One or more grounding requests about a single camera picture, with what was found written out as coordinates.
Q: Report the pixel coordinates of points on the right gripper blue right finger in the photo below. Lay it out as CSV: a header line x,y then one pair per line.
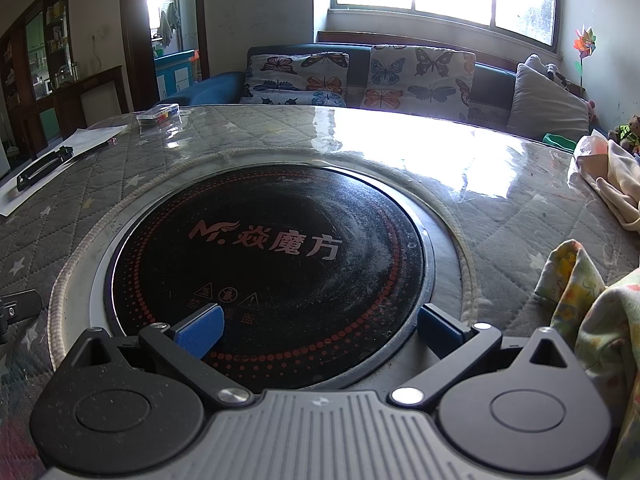
x,y
463,351

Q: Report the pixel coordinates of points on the black round induction cooktop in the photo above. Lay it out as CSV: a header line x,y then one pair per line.
x,y
320,273

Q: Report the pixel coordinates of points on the dark wooden cabinet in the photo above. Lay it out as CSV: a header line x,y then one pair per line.
x,y
42,87

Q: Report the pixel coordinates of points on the blue sofa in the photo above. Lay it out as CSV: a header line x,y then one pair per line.
x,y
490,101

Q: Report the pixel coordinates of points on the green plastic basin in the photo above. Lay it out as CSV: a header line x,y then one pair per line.
x,y
559,142

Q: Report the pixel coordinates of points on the colourful patterned baby garment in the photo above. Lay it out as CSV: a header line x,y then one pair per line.
x,y
600,323

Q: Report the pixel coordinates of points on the grey plain pillow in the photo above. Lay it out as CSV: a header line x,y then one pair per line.
x,y
541,106

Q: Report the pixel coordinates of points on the cream beige crumpled garment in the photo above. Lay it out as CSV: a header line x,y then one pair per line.
x,y
614,176

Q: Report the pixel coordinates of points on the right butterfly print cushion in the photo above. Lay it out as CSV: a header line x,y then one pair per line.
x,y
422,81

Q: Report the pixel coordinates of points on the white paper sheet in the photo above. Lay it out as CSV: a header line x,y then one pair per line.
x,y
84,142

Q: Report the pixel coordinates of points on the butterfly print cushion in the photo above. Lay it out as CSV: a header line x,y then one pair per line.
x,y
422,81
296,79

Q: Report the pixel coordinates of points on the left butterfly print cushion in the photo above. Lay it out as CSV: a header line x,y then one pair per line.
x,y
296,79

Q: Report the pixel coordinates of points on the teddy bear plush toy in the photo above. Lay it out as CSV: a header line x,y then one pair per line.
x,y
628,136

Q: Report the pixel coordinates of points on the blue white cabinet beyond door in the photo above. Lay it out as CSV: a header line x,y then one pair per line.
x,y
175,72

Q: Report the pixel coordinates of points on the colourful pinwheel toy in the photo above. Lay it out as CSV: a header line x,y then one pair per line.
x,y
585,44

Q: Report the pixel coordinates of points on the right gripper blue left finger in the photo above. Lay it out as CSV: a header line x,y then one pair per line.
x,y
178,350

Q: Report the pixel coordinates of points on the black handle tool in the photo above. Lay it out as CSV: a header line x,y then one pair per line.
x,y
43,166

